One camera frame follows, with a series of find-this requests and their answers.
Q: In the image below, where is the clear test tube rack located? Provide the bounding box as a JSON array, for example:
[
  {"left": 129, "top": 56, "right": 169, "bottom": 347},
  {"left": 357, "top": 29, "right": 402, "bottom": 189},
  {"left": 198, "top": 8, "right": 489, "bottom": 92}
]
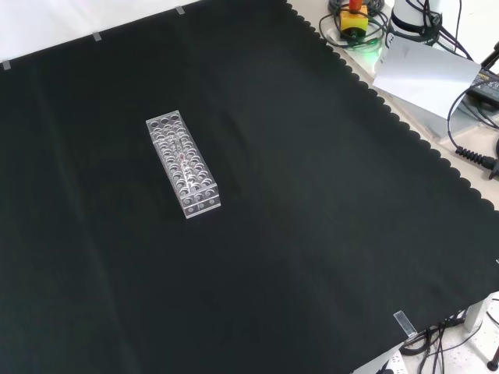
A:
[{"left": 145, "top": 110, "right": 222, "bottom": 220}]

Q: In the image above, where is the black bench cloth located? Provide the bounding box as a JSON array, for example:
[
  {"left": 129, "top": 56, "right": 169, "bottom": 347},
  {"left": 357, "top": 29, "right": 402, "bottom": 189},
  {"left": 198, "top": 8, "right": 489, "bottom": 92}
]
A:
[{"left": 0, "top": 0, "right": 499, "bottom": 374}]

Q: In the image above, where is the yellow stop button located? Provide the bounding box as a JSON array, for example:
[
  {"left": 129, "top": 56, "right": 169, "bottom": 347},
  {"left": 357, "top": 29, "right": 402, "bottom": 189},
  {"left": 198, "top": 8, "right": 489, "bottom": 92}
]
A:
[{"left": 338, "top": 0, "right": 370, "bottom": 41}]

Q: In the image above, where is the clear tape piece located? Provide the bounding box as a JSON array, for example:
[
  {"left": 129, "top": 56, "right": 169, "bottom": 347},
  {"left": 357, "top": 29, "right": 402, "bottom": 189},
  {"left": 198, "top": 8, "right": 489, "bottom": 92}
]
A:
[{"left": 393, "top": 310, "right": 417, "bottom": 337}]

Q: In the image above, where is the pale board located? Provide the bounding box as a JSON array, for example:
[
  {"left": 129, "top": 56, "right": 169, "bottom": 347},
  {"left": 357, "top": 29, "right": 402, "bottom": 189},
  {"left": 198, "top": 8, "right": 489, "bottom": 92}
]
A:
[{"left": 372, "top": 37, "right": 483, "bottom": 122}]

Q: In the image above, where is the white power strip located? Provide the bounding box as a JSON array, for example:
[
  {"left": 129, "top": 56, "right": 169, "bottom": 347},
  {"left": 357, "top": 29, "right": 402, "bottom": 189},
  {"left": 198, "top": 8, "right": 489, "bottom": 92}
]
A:
[{"left": 373, "top": 349, "right": 407, "bottom": 374}]

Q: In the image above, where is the black power adapter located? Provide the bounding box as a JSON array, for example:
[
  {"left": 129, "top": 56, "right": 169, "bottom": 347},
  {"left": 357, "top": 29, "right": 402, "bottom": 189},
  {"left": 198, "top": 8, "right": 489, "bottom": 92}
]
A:
[{"left": 466, "top": 66, "right": 499, "bottom": 104}]

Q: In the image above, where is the grey table leg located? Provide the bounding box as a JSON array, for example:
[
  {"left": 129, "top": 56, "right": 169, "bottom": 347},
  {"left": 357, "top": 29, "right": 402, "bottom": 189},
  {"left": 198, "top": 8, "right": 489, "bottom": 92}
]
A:
[{"left": 465, "top": 295, "right": 494, "bottom": 333}]

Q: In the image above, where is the black tripod leg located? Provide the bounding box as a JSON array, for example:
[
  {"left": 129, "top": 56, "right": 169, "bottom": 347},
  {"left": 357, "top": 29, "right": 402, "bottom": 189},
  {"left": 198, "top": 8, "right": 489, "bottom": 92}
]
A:
[{"left": 480, "top": 40, "right": 499, "bottom": 76}]

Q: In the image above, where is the black cable with ribbed plug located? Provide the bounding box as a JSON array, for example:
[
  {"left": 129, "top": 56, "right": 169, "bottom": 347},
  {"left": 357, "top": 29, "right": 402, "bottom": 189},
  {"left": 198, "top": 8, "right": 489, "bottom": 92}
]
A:
[{"left": 447, "top": 87, "right": 499, "bottom": 181}]

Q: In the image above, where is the black cable bundle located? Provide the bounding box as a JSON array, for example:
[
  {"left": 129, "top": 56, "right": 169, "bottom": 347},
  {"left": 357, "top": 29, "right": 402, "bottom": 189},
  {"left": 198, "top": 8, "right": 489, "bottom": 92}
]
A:
[{"left": 400, "top": 298, "right": 499, "bottom": 374}]

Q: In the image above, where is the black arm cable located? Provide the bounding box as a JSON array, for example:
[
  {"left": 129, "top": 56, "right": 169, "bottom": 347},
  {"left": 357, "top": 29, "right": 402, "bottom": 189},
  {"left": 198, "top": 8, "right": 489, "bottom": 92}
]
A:
[{"left": 417, "top": 0, "right": 475, "bottom": 62}]

